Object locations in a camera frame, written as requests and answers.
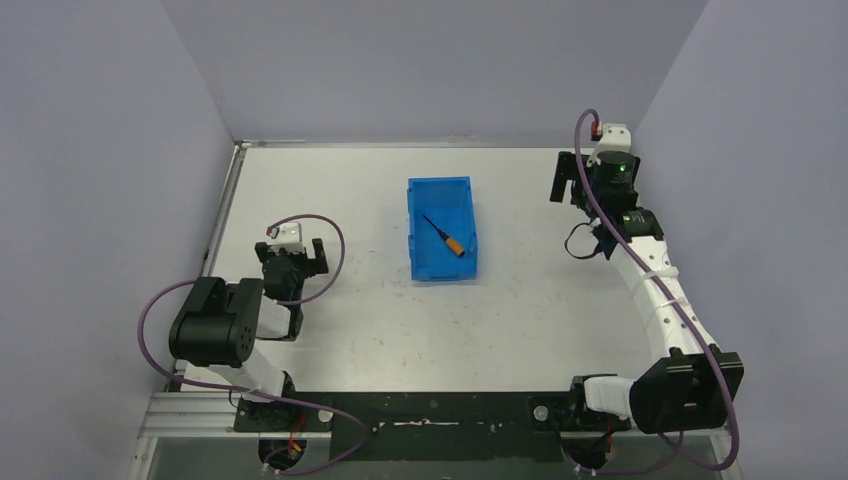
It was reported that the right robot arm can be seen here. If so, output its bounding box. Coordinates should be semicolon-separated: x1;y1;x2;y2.
550;151;744;434

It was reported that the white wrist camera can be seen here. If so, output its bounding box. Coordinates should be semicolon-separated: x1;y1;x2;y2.
266;221;305;253
586;122;632;167

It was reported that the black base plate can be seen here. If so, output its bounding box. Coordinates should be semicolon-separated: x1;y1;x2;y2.
233;391;631;463

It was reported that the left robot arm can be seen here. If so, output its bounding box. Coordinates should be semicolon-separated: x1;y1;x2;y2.
169;238;329;431

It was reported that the aluminium frame rail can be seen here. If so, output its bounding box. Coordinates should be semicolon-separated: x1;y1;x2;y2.
128;391;745;479

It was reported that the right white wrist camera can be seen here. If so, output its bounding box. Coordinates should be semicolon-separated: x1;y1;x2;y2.
586;122;632;167

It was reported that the orange handled screwdriver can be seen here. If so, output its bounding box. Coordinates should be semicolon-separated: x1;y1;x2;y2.
422;214;466;258

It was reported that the blue plastic bin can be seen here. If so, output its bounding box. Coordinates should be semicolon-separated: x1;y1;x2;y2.
407;176;478;282

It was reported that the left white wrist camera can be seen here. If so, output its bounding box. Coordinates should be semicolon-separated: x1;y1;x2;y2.
266;221;305;253

